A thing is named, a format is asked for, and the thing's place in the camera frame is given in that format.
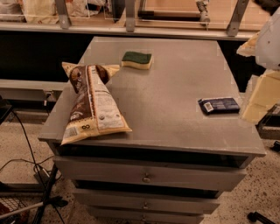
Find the grey drawer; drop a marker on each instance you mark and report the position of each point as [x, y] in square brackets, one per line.
[145, 216]
[147, 173]
[145, 201]

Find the black tripod stand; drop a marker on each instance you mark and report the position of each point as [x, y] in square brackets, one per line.
[14, 211]

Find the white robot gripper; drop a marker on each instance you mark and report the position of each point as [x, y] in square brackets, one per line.
[269, 46]

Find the long wooden shelf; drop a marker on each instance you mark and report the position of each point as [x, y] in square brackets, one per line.
[229, 19]

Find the green yellow sponge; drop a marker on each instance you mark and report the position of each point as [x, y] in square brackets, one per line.
[137, 60]

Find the middle grey drawer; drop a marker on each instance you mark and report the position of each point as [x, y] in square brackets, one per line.
[145, 201]

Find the dark blue rxbar wrapper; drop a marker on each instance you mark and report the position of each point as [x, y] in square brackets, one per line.
[226, 105]

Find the bottom grey drawer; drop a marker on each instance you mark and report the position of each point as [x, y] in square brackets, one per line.
[145, 216]

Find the grey drawer cabinet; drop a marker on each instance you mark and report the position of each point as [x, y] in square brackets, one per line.
[161, 107]

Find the brown cream snack bag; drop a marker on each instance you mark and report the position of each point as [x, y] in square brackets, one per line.
[94, 112]

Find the top grey drawer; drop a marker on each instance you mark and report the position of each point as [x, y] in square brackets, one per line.
[147, 173]

